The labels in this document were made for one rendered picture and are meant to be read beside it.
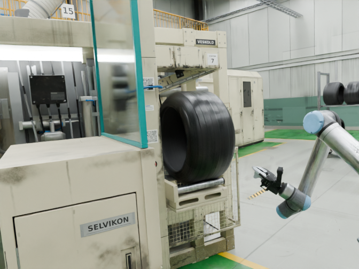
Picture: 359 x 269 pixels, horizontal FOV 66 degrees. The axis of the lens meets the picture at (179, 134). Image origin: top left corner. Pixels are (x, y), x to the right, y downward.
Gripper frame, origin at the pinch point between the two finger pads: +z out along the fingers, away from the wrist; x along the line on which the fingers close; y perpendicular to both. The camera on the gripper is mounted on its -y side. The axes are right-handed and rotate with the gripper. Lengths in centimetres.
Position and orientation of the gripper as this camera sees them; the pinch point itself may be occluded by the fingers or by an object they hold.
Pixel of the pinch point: (254, 167)
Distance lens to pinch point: 169.2
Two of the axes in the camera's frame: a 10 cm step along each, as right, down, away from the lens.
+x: 3.7, -4.5, 8.2
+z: -8.4, -5.4, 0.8
